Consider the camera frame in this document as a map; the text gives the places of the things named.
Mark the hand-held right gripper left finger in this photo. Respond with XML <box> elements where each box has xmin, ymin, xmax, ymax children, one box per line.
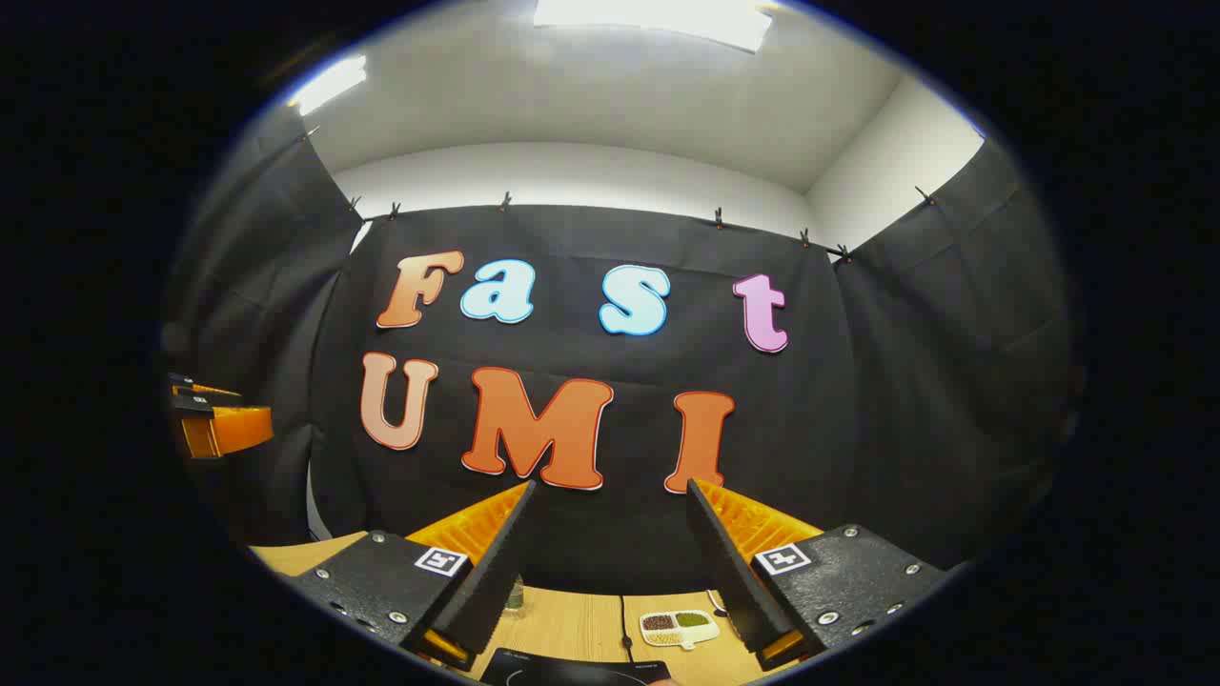
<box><xmin>286</xmin><ymin>479</ymin><xmax>538</xmax><ymax>673</ymax></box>

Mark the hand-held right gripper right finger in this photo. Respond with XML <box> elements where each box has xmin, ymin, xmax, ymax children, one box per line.
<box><xmin>686</xmin><ymin>478</ymin><xmax>954</xmax><ymax>670</ymax></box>

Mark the white divided dish with beans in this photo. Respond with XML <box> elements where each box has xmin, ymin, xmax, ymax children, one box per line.
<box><xmin>640</xmin><ymin>610</ymin><xmax>722</xmax><ymax>651</ymax></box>

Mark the black backdrop cloth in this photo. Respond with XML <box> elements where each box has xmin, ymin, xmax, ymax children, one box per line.
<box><xmin>162</xmin><ymin>105</ymin><xmax>1083</xmax><ymax>596</ymax></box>

